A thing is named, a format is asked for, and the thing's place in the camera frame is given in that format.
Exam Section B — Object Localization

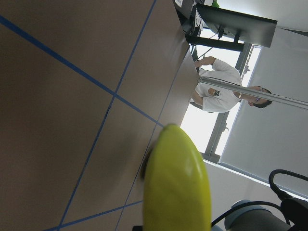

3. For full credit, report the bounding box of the small yellow banana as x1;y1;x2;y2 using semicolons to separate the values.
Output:
142;124;211;231

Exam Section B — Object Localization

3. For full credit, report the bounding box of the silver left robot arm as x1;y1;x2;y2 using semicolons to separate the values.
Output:
224;200;291;231

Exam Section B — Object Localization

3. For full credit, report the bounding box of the person in white shirt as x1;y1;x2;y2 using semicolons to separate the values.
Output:
191;56;272;113

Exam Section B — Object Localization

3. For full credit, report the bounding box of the black monitor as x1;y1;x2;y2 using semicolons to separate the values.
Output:
186;4;277;52

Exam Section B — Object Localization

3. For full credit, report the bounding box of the grey aluminium post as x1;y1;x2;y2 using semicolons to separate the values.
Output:
198;77;308;110

